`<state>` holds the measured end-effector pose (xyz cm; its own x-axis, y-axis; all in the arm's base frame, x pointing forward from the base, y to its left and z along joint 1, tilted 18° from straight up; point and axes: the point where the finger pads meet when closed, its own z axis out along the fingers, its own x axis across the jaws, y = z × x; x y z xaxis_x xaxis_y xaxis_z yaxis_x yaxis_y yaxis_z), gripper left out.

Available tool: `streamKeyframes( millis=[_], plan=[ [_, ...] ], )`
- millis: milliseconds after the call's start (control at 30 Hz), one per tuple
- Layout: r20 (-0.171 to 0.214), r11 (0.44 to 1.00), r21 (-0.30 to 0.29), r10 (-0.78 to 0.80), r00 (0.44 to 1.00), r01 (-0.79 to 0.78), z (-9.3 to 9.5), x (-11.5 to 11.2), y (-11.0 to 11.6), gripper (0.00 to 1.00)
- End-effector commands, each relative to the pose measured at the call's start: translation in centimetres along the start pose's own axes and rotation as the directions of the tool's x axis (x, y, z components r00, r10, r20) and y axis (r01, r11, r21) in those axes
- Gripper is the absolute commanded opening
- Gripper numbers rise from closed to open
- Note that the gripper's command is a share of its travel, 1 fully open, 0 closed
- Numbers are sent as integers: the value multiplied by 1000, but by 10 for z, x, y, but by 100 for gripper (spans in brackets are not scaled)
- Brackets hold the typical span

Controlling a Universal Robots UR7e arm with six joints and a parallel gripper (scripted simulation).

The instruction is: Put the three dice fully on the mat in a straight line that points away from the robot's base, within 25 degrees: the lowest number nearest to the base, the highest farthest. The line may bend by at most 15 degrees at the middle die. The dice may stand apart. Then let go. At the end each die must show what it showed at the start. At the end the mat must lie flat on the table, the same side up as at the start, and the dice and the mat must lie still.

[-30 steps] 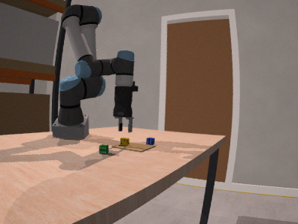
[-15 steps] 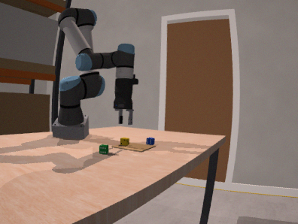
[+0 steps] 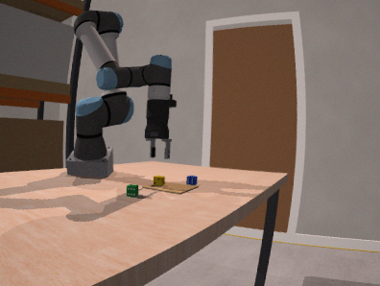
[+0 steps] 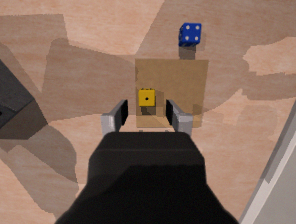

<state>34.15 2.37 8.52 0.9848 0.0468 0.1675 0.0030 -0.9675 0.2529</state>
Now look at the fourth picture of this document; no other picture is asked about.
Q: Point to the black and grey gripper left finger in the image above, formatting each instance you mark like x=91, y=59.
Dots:
x=112, y=121

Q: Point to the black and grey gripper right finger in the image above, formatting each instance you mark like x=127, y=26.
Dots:
x=180, y=121

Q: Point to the blue die with white pips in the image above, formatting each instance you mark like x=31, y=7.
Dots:
x=189, y=34

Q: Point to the yellow die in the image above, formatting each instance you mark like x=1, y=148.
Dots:
x=146, y=97

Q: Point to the tan flat mat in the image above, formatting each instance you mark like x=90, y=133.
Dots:
x=182, y=80

